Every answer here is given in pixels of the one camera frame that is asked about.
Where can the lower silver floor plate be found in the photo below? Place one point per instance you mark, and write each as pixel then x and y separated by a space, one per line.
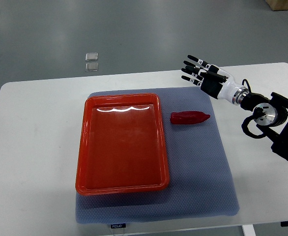
pixel 91 66

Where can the silver floor plate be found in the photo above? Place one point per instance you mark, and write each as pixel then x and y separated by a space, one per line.
pixel 93 56
pixel 91 66

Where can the black mat label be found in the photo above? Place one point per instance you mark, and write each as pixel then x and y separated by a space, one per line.
pixel 118 226

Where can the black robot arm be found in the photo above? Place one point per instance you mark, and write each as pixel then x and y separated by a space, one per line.
pixel 269 118

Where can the blue-grey mesh mat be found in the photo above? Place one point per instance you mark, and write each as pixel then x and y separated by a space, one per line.
pixel 201 183

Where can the red pepper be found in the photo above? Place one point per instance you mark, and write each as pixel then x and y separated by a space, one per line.
pixel 188 117

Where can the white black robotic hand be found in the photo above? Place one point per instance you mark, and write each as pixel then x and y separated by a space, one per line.
pixel 211 79

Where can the cardboard box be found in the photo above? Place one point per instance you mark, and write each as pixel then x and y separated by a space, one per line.
pixel 278 5

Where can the white table leg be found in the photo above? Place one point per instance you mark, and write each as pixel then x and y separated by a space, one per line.
pixel 248 230

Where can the upper silver floor plate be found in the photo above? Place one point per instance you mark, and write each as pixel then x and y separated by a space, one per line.
pixel 93 56

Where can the red plastic tray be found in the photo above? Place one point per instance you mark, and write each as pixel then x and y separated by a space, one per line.
pixel 122 146

